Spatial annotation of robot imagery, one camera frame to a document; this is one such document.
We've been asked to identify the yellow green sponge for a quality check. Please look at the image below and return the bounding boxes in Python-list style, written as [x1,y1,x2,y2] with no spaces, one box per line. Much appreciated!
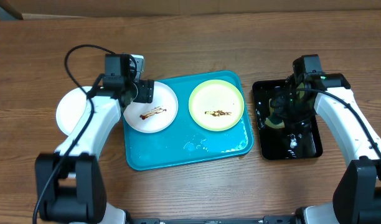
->
[265,108,285,129]

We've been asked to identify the white plate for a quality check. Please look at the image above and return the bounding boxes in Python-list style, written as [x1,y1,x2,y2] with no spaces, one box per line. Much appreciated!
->
[123,82,179,133]
[55,88,87,136]

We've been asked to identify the yellow-green plate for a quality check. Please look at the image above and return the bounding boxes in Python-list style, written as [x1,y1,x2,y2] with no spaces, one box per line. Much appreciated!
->
[189,80,245,131]

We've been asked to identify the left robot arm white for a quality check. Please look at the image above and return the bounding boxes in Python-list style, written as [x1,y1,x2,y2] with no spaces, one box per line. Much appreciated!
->
[32,74,154,223]

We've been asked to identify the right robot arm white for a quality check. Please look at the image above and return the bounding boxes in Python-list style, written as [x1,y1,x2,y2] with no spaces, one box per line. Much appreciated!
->
[269,72,381,223]

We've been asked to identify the black rectangular tray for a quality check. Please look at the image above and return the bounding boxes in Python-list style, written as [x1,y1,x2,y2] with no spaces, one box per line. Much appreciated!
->
[252,80,323,160]

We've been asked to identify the teal plastic tray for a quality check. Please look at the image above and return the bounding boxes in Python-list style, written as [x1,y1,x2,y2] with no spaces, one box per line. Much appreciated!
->
[123,70,254,170]

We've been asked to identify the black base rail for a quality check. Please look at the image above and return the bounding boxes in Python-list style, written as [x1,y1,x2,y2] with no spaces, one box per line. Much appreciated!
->
[125,215,302,224]

